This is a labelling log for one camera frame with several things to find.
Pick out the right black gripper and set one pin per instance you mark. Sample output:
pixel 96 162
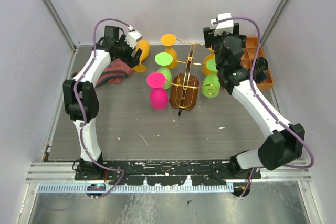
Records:
pixel 210 38

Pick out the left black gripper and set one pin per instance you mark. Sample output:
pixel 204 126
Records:
pixel 130 60

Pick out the orange wine glass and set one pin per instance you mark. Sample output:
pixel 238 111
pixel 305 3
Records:
pixel 209 64
pixel 145 47
pixel 168 40

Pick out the green wine glass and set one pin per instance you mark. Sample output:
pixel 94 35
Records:
pixel 211 82
pixel 163 59

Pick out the pink wine glass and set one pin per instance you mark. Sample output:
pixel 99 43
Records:
pixel 158 95

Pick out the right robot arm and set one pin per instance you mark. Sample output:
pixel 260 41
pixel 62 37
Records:
pixel 283 140

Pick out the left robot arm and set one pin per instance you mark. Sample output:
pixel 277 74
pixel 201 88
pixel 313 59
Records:
pixel 80 98

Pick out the wooden compartment tray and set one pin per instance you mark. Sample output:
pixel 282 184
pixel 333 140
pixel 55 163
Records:
pixel 263 78

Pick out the red folded t-shirt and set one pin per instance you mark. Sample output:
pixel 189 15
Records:
pixel 115 73

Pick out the rolled dark tie right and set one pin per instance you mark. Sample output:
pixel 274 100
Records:
pixel 261 63

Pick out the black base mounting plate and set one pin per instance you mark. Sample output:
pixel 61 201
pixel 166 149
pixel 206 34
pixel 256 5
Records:
pixel 176 172

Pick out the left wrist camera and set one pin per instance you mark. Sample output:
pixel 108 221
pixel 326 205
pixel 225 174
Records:
pixel 132 37

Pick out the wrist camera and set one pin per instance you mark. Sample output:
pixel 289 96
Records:
pixel 132 37
pixel 222 27

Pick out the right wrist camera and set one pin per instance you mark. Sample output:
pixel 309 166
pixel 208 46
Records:
pixel 222 27

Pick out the gold wire wine glass rack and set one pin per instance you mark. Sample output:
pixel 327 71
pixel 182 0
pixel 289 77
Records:
pixel 185 87

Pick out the slotted cable duct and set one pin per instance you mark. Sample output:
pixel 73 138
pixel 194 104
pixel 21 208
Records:
pixel 100 188

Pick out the aluminium rail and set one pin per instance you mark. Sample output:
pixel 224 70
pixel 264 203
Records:
pixel 64 172

